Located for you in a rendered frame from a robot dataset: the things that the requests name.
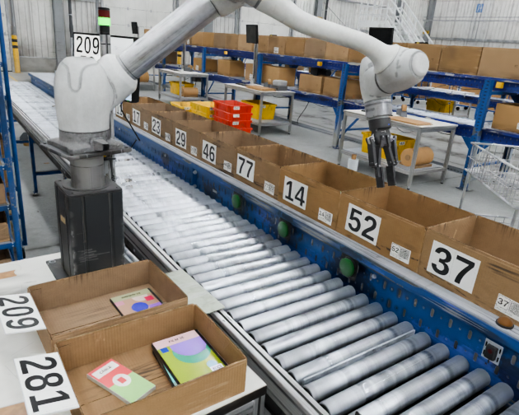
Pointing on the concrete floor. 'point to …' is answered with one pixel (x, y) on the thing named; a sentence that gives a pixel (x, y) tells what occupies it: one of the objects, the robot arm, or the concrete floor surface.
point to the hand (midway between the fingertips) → (385, 177)
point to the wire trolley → (504, 183)
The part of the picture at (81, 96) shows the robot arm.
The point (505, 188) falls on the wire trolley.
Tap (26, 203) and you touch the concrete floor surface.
